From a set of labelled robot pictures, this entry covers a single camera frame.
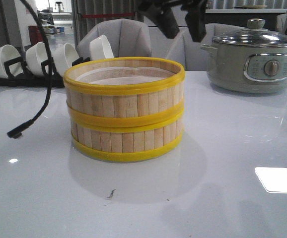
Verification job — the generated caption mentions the red box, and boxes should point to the red box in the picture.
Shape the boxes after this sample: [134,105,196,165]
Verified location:
[28,25,44,46]

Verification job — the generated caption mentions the grey upholstered chair right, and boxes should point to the grey upholstered chair right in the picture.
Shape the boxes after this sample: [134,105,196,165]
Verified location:
[165,23,242,71]

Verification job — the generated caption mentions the glass pot lid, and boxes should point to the glass pot lid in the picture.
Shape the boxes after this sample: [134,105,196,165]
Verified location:
[213,18,287,48]

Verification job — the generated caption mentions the grey-green electric cooking pot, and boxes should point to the grey-green electric cooking pot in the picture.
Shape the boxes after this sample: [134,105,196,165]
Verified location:
[200,42,287,94]

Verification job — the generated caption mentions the grey upholstered chair left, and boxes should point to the grey upholstered chair left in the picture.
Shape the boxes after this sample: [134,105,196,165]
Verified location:
[76,19,152,58]

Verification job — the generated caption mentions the black cable with plug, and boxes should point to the black cable with plug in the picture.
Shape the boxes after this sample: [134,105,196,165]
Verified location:
[6,0,53,139]

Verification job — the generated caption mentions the bamboo steamer tier yellow rims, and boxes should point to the bamboo steamer tier yellow rims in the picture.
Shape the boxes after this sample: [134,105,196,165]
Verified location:
[71,115,184,162]

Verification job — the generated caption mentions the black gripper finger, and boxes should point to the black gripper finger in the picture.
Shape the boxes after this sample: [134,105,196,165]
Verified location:
[147,4,179,39]
[185,0,207,42]

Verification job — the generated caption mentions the white ceramic bowl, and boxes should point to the white ceramic bowl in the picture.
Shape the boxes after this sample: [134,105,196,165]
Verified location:
[26,42,47,77]
[89,35,114,60]
[0,45,20,78]
[53,43,79,76]

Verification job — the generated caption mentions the white liner cloth upper tier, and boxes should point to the white liner cloth upper tier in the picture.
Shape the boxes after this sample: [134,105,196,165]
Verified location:
[76,67,174,85]

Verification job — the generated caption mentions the grey upholstered chair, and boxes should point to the grey upholstered chair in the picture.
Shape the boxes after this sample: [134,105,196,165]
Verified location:
[165,23,242,71]
[76,19,152,58]

